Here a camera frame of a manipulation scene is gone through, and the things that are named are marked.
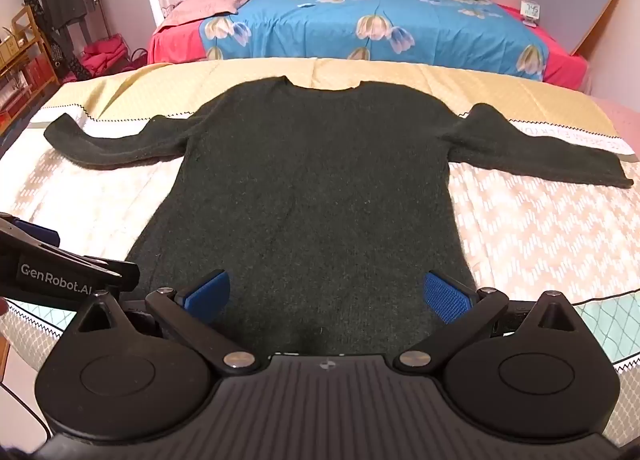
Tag pink pillow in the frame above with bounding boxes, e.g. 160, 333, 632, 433
156, 0, 249, 32

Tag blue floral duvet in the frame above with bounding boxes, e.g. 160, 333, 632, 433
198, 0, 549, 82

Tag wooden shelf unit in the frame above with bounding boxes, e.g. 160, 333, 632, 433
1, 4, 60, 137

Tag dark green knit sweater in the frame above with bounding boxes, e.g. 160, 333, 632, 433
44, 77, 631, 356

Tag patterned beige yellow bed sheet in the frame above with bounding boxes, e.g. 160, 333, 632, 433
1, 59, 639, 445

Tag small white alarm clock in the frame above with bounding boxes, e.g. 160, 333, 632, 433
520, 0, 540, 23

